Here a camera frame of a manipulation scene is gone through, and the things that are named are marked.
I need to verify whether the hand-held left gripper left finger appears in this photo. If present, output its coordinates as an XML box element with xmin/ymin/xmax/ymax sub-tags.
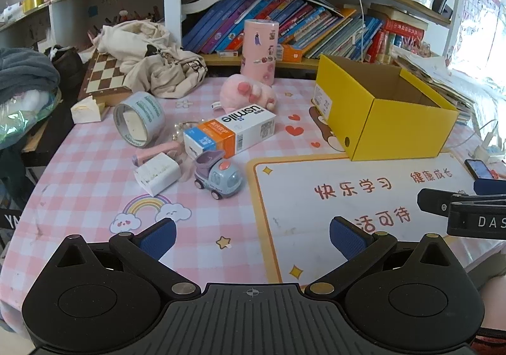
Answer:
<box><xmin>51</xmin><ymin>217</ymin><xmax>202</xmax><ymax>299</ymax></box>

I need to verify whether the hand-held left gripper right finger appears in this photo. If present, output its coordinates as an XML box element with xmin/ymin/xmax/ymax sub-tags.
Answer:
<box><xmin>304</xmin><ymin>217</ymin><xmax>454</xmax><ymax>299</ymax></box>

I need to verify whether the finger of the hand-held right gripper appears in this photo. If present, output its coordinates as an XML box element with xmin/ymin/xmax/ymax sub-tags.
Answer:
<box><xmin>473</xmin><ymin>176</ymin><xmax>506</xmax><ymax>196</ymax></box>
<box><xmin>417</xmin><ymin>187</ymin><xmax>506</xmax><ymax>238</ymax></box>

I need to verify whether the white charger block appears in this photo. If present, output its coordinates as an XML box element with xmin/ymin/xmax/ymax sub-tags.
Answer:
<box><xmin>133</xmin><ymin>152</ymin><xmax>178</xmax><ymax>196</ymax></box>

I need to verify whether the purple and blue toy car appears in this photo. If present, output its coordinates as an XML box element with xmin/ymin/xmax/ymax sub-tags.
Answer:
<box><xmin>194</xmin><ymin>150</ymin><xmax>243</xmax><ymax>201</ymax></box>

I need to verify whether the pink stapler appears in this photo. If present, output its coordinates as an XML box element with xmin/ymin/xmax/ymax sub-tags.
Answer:
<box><xmin>132</xmin><ymin>142</ymin><xmax>184</xmax><ymax>166</ymax></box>

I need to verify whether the yellow cardboard box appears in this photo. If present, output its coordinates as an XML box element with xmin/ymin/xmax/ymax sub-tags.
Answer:
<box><xmin>314</xmin><ymin>54</ymin><xmax>460</xmax><ymax>162</ymax></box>

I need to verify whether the white and orange carton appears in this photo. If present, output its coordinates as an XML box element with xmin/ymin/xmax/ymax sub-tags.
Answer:
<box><xmin>183</xmin><ymin>105</ymin><xmax>276</xmax><ymax>160</ymax></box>

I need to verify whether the pink plush toy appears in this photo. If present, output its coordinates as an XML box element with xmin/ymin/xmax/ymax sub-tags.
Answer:
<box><xmin>220</xmin><ymin>74</ymin><xmax>277</xmax><ymax>111</ymax></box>

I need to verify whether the pink checked desktop mat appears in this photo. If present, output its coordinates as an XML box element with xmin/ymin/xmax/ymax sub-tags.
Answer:
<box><xmin>0</xmin><ymin>76</ymin><xmax>506</xmax><ymax>340</ymax></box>

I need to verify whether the black smartphone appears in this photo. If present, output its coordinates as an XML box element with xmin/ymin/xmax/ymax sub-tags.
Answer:
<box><xmin>464</xmin><ymin>159</ymin><xmax>495</xmax><ymax>181</ymax></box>

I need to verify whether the white power strip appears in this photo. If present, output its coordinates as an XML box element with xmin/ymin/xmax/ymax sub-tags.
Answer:
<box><xmin>472</xmin><ymin>144</ymin><xmax>506</xmax><ymax>162</ymax></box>

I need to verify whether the white writing mat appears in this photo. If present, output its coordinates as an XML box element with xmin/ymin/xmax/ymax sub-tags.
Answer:
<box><xmin>247</xmin><ymin>153</ymin><xmax>506</xmax><ymax>286</ymax></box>

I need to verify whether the person's red clothing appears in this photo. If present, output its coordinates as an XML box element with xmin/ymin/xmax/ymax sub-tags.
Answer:
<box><xmin>472</xmin><ymin>274</ymin><xmax>506</xmax><ymax>355</ymax></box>

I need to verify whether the clear plastic bag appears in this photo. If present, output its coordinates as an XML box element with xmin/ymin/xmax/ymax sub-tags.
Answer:
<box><xmin>173</xmin><ymin>120</ymin><xmax>206</xmax><ymax>142</ymax></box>

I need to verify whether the stack of papers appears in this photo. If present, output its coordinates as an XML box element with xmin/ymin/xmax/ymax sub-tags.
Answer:
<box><xmin>395</xmin><ymin>57</ymin><xmax>479</xmax><ymax>119</ymax></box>

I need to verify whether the clear tape roll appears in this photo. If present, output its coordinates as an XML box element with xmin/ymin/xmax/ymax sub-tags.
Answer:
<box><xmin>113</xmin><ymin>91</ymin><xmax>165</xmax><ymax>148</ymax></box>

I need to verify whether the white tissue block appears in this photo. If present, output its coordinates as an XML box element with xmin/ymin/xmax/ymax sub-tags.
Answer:
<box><xmin>70</xmin><ymin>95</ymin><xmax>111</xmax><ymax>124</ymax></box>

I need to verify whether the wooden chessboard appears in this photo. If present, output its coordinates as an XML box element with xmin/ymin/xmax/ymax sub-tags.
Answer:
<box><xmin>77</xmin><ymin>49</ymin><xmax>133</xmax><ymax>107</ymax></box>

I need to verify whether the beige cloth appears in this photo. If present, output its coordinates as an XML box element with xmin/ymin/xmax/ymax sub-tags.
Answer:
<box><xmin>97</xmin><ymin>20</ymin><xmax>208</xmax><ymax>99</ymax></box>

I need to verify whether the iridescent plastic bag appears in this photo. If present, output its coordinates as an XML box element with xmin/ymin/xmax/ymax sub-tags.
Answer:
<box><xmin>0</xmin><ymin>90</ymin><xmax>64</xmax><ymax>150</ymax></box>

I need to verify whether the small orange box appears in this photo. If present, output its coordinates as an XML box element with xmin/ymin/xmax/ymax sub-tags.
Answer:
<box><xmin>277</xmin><ymin>43</ymin><xmax>303</xmax><ymax>62</ymax></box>

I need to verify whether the black bag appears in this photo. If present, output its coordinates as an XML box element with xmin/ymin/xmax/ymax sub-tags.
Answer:
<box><xmin>43</xmin><ymin>46</ymin><xmax>85</xmax><ymax>95</ymax></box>

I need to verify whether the pink sticker-covered cylinder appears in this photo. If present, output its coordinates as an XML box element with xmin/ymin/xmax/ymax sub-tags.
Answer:
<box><xmin>240</xmin><ymin>19</ymin><xmax>279</xmax><ymax>86</ymax></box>

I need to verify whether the row of colourful books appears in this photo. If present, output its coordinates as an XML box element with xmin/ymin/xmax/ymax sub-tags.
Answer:
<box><xmin>182</xmin><ymin>0</ymin><xmax>425</xmax><ymax>65</ymax></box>

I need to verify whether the grey blanket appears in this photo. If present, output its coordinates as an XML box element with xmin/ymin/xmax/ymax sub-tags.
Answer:
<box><xmin>0</xmin><ymin>47</ymin><xmax>60</xmax><ymax>103</ymax></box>

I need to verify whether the white wooden bookshelf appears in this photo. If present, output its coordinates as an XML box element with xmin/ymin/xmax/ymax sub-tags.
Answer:
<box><xmin>0</xmin><ymin>0</ymin><xmax>463</xmax><ymax>71</ymax></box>

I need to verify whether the alphabet wall poster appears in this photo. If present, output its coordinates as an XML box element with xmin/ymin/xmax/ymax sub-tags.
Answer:
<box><xmin>447</xmin><ymin>0</ymin><xmax>503</xmax><ymax>67</ymax></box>

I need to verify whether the white cable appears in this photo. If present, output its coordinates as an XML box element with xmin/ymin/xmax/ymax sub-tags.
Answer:
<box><xmin>324</xmin><ymin>0</ymin><xmax>365</xmax><ymax>62</ymax></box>

